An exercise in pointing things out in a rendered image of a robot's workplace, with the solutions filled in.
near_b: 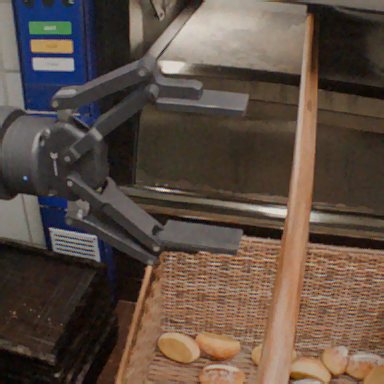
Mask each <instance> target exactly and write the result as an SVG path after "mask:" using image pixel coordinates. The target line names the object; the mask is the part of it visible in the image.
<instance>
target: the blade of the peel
mask: <svg viewBox="0 0 384 384"><path fill-rule="evenodd" d="M307 4H315V5H319V4H316V3H304V2H295V1H290V0H207V5H206V6H212V7H226V8H240V9H253V10H259V11H267V12H281V13H289V14H294V15H306V11H307V9H306V6H307ZM319 7H320V15H319V17H321V18H331V19H335V20H348V21H352V22H361V23H369V24H373V25H384V12H379V11H372V10H360V9H357V8H346V9H345V8H344V10H337V9H336V7H334V6H332V5H319Z"/></svg>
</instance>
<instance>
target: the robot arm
mask: <svg viewBox="0 0 384 384"><path fill-rule="evenodd" d="M157 62H158V60H157V58H155V57H153V56H147V57H145V58H142V59H140V60H139V61H136V62H132V63H131V64H128V65H125V66H123V67H121V68H119V69H117V70H115V71H113V72H111V73H108V74H106V75H104V76H101V77H98V78H96V79H94V80H92V81H89V82H88V83H85V84H83V85H78V86H74V87H63V88H61V90H60V91H59V92H58V93H56V94H55V95H54V98H53V99H52V100H51V101H50V106H51V108H52V109H54V110H55V111H57V113H58V115H57V117H58V119H56V118H53V117H48V116H45V117H40V116H32V115H31V116H28V114H27V112H26V111H25V110H24V109H23V108H22V107H19V106H3V105H0V200H6V201H8V200H12V199H15V198H16V196H18V195H19V194H25V195H31V196H38V197H48V196H54V195H58V196H61V197H62V198H64V199H66V200H67V204H68V213H67V215H66V216H65V218H64V223H66V224H67V225H68V226H72V227H75V228H80V229H83V230H86V231H87V232H89V233H91V234H93V235H94V236H96V237H98V238H99V239H101V240H102V241H104V242H106V243H108V244H110V245H112V246H113V247H115V248H117V249H118V250H120V251H122V252H123V253H125V254H128V255H131V256H133V257H135V258H136V259H137V260H139V261H141V262H143V263H145V264H147V265H149V266H155V265H156V264H157V262H158V260H159V258H160V256H161V254H162V252H163V251H169V252H177V253H187V254H198V253H199V252H204V253H211V252H212V253H219V254H225V255H232V256H237V255H238V252H239V248H240V245H241V241H242V237H243V231H242V230H239V229H231V228H224V227H217V226H209V225H203V224H195V223H187V222H180V221H173V220H168V221H167V223H166V226H165V228H164V227H163V226H162V225H161V224H159V223H158V221H157V220H155V219H154V218H153V217H152V216H150V215H149V214H148V213H147V212H145V211H144V210H142V209H141V208H139V206H138V205H137V204H135V203H134V202H133V201H132V200H130V199H129V198H128V197H127V196H125V194H124V193H123V192H122V191H120V190H119V189H118V188H116V186H115V182H114V181H113V180H112V179H111V178H110V177H108V176H107V174H108V173H109V164H108V159H107V153H108V143H106V142H104V138H103V137H104V136H105V135H106V134H107V133H109V132H111V131H113V130H114V129H115V128H116V127H117V126H119V125H120V124H121V123H123V122H124V121H125V120H127V119H128V118H129V117H130V116H131V115H134V114H135V113H137V112H138V111H140V110H141V109H142V108H143V107H144V106H145V105H147V104H148V103H150V102H151V101H153V102H154V101H156V107H155V109H157V110H167V111H176V112H185V113H196V114H205V115H215V116H224V117H234V118H244V117H245V114H246V109H247V106H248V103H249V95H246V94H236V93H231V92H225V91H216V90H204V89H203V83H200V82H199V81H195V80H185V79H175V78H164V76H162V74H161V73H160V72H159V70H158V68H157ZM138 82H142V86H140V87H139V89H137V90H135V91H133V92H132V93H131V94H129V95H128V96H127V97H126V98H125V99H124V100H122V101H121V102H119V103H117V104H116V105H115V106H114V107H113V108H111V109H110V110H109V111H107V112H106V113H105V114H103V115H102V116H100V117H99V118H96V119H95V121H93V122H92V123H91V124H89V125H88V126H87V125H86V124H85V123H82V121H80V120H79V119H78V118H76V117H74V116H72V114H73V113H75V112H76V111H77V110H78V109H79V108H80V107H82V106H84V105H87V104H88V103H91V102H93V101H95V100H97V99H100V98H102V97H104V96H106V95H109V94H111V93H113V92H115V91H118V90H120V89H122V88H124V87H127V86H129V85H133V84H136V83H138ZM157 98H158V99H157ZM156 99H157V100H156ZM99 188H101V189H102V190H101V192H100V194H97V192H96V191H95V190H97V189H99ZM81 199H83V200H85V201H84V202H83V201H82V200H81ZM89 204H90V205H89ZM100 209H101V210H100ZM102 210H103V211H102ZM152 233H153V234H154V235H155V236H154V235H153V234H152ZM147 250H148V251H147Z"/></svg>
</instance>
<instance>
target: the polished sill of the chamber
mask: <svg viewBox="0 0 384 384"><path fill-rule="evenodd" d="M157 68H158V70H159V72H160V73H161V74H162V76H164V78H175V79H185V80H195V81H199V82H200V83H203V89H204V90H216V91H225V92H231V93H236V94H246V95H249V99H253V100H263V101H267V102H272V103H281V104H291V105H298V106H299V102H300V101H299V96H300V90H301V87H300V84H301V78H302V75H297V74H291V73H281V72H271V71H268V70H259V69H249V68H238V67H227V66H216V65H205V64H194V63H183V62H172V61H165V62H161V61H158V62H157ZM317 89H318V91H317V108H319V109H326V110H328V111H337V112H346V113H352V114H354V115H363V116H371V117H379V118H381V119H384V88H383V87H380V86H370V85H362V84H360V83H351V82H342V81H340V80H332V79H322V78H319V77H318V81H317Z"/></svg>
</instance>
